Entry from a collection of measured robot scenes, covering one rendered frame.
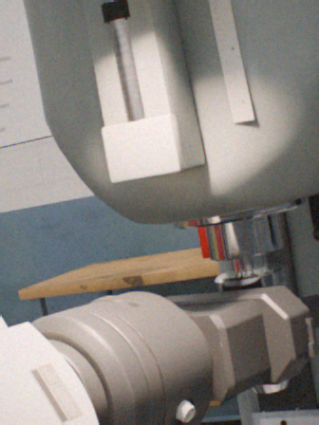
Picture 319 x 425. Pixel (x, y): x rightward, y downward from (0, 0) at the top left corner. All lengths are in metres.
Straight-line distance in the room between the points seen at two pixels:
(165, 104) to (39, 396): 0.16
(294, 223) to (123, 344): 0.55
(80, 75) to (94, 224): 4.84
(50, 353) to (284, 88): 0.19
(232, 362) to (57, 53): 0.20
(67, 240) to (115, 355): 5.01
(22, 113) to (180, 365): 5.08
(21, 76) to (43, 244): 0.87
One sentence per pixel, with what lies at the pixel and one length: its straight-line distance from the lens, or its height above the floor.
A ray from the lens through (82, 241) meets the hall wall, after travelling 5.50.
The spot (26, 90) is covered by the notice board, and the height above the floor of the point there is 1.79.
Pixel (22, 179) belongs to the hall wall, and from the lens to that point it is 5.64.
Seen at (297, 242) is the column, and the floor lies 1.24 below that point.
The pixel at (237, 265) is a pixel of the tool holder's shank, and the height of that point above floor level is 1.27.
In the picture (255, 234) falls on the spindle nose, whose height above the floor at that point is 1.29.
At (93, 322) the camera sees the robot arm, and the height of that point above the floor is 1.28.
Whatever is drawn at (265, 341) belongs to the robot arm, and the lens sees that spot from 0.63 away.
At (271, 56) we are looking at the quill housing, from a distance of 0.59.
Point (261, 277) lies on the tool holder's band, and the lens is 0.67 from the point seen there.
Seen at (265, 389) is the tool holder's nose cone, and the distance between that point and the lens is 0.69.
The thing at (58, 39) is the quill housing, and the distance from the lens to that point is 0.64.
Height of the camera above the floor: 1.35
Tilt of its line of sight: 3 degrees down
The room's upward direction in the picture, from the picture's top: 11 degrees counter-clockwise
